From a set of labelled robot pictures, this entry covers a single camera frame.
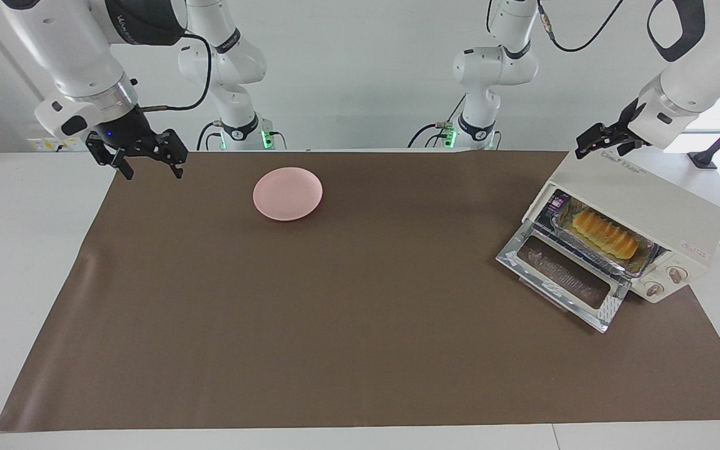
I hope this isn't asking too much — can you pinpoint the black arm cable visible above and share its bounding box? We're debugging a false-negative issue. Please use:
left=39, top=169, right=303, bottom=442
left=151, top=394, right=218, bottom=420
left=535, top=0, right=624, bottom=53
left=138, top=34, right=213, bottom=113

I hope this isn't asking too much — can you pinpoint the pink round plate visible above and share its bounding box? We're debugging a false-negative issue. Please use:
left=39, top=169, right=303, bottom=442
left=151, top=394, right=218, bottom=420
left=252, top=166, right=324, bottom=221

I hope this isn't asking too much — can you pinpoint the metal oven rack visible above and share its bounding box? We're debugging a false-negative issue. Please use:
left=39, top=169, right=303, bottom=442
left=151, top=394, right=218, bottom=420
left=534, top=191, right=667, bottom=280

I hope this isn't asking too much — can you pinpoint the cream toaster oven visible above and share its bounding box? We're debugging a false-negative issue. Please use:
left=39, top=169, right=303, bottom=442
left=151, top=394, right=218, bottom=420
left=496, top=150, right=720, bottom=333

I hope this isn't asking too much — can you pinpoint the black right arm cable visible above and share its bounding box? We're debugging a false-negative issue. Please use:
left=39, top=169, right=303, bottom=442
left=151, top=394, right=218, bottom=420
left=138, top=34, right=213, bottom=113

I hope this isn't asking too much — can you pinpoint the black left base cable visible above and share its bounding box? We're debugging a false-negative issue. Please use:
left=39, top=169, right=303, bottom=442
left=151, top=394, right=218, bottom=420
left=407, top=94, right=468, bottom=149

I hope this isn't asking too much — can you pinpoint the white wall socket box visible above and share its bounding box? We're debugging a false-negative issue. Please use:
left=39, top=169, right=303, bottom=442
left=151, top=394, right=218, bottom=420
left=27, top=136, right=83, bottom=153

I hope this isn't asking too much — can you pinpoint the black right base cable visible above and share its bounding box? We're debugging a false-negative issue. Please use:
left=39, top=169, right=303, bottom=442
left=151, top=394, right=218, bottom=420
left=197, top=121, right=223, bottom=151

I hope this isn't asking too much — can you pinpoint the black base cable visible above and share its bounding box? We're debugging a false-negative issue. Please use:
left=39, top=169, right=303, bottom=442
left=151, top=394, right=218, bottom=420
left=197, top=121, right=223, bottom=151
left=407, top=94, right=468, bottom=149

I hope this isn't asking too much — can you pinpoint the brown table mat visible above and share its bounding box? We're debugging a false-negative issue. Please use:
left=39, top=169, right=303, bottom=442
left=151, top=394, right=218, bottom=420
left=0, top=150, right=720, bottom=432

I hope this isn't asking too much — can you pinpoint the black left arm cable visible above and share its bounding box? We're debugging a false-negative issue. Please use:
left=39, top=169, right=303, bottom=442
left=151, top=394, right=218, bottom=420
left=535, top=0, right=624, bottom=53

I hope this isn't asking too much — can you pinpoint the glass oven door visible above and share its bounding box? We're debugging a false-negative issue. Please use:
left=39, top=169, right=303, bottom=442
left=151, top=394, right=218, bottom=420
left=496, top=226, right=629, bottom=333

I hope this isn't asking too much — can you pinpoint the yellow sliced bread loaf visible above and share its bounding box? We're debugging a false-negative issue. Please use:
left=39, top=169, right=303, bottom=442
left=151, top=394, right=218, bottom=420
left=569, top=209, right=640, bottom=261

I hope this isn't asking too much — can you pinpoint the aluminium foil tray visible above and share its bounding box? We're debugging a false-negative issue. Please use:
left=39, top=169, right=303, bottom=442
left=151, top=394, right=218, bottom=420
left=551, top=197, right=659, bottom=279

